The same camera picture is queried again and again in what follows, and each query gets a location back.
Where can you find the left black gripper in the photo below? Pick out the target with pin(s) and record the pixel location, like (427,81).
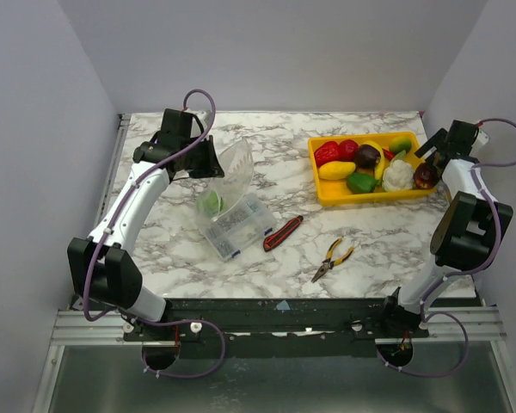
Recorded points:
(211,168)

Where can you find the dark red apple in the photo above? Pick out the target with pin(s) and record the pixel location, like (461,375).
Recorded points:
(426,176)

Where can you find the yellow banana toy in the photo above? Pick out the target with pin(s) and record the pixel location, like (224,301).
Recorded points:
(378,171)

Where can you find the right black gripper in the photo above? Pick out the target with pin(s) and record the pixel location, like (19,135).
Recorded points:
(437,146)

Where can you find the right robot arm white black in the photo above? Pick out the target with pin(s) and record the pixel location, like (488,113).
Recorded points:
(468,236)

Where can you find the red black utility knife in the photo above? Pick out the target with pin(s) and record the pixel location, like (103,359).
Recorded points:
(275,239)

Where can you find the green watermelon ball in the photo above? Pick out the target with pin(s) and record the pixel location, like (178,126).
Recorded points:
(212,204)

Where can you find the yellow plastic tray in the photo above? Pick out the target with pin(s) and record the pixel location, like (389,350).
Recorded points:
(334,193)

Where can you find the clear screw organizer box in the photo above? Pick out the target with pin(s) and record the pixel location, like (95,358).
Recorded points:
(232,232)

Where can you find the red chili pepper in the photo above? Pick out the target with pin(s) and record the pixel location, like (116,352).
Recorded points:
(388,154)

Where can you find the yellow handled pliers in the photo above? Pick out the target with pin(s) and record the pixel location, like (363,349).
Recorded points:
(329,262)

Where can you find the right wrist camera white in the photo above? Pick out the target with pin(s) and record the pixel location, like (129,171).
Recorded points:
(482,139)

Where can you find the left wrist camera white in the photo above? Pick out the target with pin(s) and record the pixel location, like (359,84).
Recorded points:
(205,117)

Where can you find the white cauliflower toy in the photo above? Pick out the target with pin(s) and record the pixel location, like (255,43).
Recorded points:
(398,176)

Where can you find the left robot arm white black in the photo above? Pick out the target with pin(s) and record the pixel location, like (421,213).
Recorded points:
(102,269)

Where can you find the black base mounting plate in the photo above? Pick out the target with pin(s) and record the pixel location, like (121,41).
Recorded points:
(277,328)

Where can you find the red bell pepper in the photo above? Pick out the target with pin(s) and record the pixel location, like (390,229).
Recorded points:
(326,153)

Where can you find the green bell pepper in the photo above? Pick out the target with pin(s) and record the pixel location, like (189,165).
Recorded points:
(359,183)

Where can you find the red tomato toy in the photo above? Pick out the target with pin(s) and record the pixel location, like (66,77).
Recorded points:
(347,150)

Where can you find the aluminium extrusion rail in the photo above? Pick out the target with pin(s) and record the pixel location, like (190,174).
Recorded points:
(482,324)

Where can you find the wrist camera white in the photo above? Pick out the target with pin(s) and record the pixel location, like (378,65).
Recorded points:
(482,139)
(205,117)

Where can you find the yellow lemon toy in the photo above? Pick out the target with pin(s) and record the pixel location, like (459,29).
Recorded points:
(336,170)

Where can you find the dark purple mangosteen toy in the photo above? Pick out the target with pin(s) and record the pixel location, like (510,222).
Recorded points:
(367,157)

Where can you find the clear zip top bag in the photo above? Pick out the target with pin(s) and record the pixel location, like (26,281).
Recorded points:
(238,165)

